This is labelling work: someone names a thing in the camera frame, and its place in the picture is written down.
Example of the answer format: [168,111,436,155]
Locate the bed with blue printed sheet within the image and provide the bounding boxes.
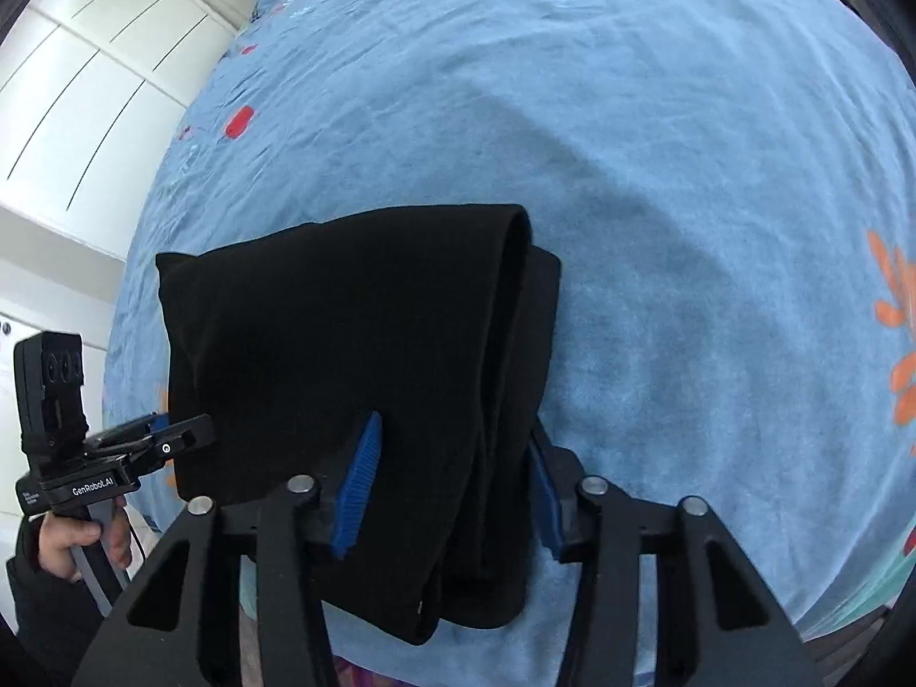
[100,0,916,666]

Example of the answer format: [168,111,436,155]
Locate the black pants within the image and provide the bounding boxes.
[156,204,563,649]

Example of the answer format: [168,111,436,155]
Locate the person's left forearm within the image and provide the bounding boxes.
[3,530,108,687]

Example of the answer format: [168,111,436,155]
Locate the person's left hand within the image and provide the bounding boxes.
[34,504,134,581]

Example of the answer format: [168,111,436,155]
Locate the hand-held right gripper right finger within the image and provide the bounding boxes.
[528,422,813,687]

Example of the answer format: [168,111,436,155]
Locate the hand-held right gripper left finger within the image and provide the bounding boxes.
[72,411,385,687]

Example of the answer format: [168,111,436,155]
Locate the white wardrobe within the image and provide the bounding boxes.
[0,0,237,259]

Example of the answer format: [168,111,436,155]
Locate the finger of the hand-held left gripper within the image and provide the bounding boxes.
[132,413,216,479]
[89,411,170,451]

